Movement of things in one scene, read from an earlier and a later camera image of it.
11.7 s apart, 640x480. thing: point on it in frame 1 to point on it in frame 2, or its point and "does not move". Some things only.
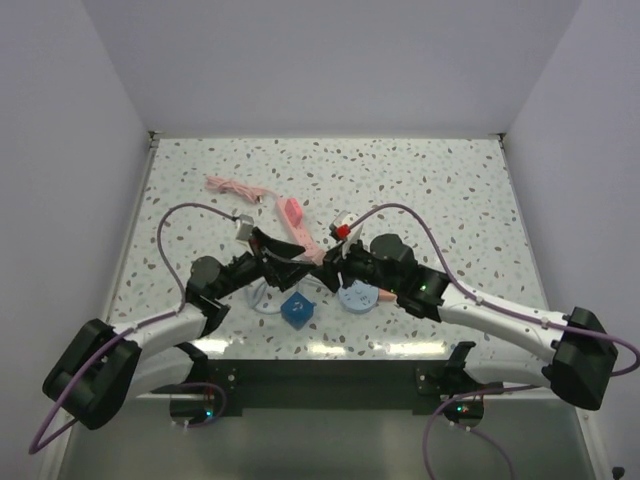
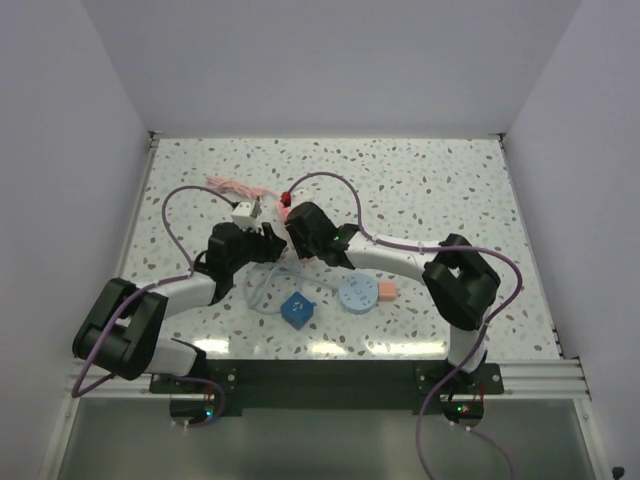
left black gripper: x=282 y=274 to x=268 y=244
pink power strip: x=290 y=208 does not move
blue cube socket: x=297 y=310 does not move
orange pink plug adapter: x=386 y=295 does not move
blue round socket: x=358 y=297 does not move
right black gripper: x=337 y=260 to x=303 y=253
